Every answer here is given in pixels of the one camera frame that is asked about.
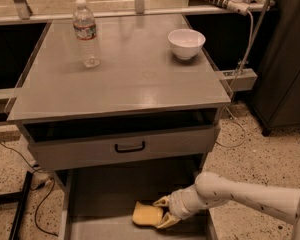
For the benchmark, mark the white bowl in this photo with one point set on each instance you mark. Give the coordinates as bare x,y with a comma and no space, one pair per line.
186,43

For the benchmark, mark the grey drawer cabinet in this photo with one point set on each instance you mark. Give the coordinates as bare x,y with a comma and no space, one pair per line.
138,74

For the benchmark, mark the yellow sponge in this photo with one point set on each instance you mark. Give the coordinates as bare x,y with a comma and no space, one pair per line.
147,215

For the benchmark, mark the dark cabinet at right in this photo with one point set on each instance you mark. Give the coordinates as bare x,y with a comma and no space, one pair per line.
275,98

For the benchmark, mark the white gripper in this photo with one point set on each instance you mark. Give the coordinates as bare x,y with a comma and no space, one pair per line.
175,204

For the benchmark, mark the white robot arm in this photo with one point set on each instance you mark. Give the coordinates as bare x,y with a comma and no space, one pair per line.
211,190

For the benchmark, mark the metal rail frame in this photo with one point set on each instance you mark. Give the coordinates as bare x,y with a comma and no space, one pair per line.
123,7

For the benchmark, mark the clear plastic water bottle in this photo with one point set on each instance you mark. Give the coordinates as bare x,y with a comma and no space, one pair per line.
85,29

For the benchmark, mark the grey top drawer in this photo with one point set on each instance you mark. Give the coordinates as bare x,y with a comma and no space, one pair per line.
118,139

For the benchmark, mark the open grey middle drawer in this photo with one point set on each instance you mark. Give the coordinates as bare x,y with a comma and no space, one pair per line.
101,199

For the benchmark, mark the black drawer handle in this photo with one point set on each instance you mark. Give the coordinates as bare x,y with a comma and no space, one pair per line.
129,148

